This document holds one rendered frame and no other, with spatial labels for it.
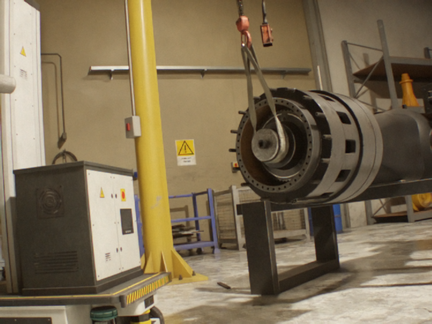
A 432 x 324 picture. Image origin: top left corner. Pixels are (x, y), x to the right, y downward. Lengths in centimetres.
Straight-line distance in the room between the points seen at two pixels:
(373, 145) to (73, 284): 147
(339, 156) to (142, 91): 286
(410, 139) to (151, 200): 241
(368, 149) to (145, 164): 265
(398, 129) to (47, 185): 198
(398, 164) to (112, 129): 585
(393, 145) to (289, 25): 719
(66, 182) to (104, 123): 612
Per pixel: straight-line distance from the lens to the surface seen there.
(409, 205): 901
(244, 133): 225
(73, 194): 197
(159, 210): 451
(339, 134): 212
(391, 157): 290
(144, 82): 468
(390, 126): 294
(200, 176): 834
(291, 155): 210
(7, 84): 103
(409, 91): 979
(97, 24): 859
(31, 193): 206
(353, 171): 228
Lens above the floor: 59
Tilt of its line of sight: 7 degrees up
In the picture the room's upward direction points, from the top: 6 degrees counter-clockwise
